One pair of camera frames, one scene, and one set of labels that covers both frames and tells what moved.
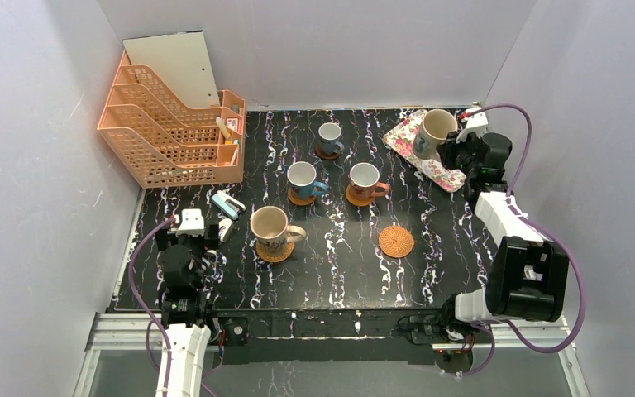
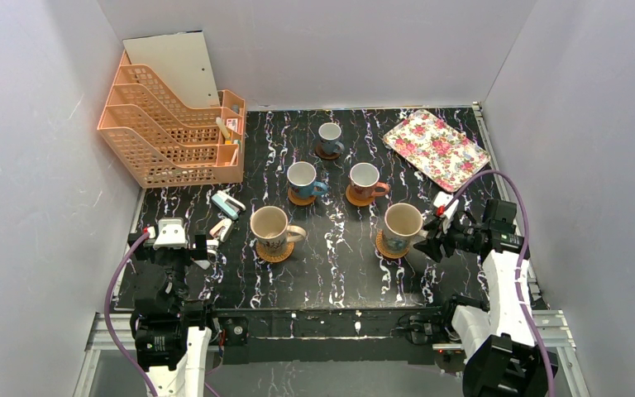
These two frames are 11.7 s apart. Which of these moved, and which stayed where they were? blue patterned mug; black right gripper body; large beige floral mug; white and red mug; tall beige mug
Moved: black right gripper body; tall beige mug
Stayed: large beige floral mug; white and red mug; blue patterned mug
